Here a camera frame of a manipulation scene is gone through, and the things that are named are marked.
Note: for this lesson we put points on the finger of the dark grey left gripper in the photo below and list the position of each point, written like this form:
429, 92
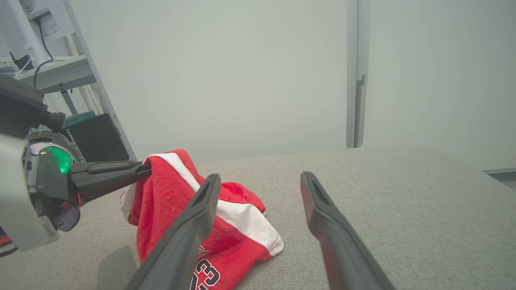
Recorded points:
96, 189
109, 171

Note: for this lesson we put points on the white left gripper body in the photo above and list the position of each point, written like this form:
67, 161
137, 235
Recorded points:
14, 193

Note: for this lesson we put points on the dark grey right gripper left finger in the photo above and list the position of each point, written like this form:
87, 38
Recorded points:
177, 249

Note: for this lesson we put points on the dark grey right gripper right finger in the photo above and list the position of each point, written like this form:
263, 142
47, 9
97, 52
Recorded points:
342, 257

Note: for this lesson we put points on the red shorts with white stripe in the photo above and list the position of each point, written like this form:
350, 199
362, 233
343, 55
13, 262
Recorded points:
169, 201

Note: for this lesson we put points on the green box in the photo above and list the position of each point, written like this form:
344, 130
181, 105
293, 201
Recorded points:
80, 119

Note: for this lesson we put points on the grey shelf board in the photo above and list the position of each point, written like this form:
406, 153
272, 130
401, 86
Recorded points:
60, 74

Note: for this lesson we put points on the white round pole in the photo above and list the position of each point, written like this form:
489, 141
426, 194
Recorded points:
27, 36

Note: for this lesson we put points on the white paper label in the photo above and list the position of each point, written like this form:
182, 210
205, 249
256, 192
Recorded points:
56, 20

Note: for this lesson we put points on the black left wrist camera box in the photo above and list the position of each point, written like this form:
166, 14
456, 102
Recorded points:
16, 108

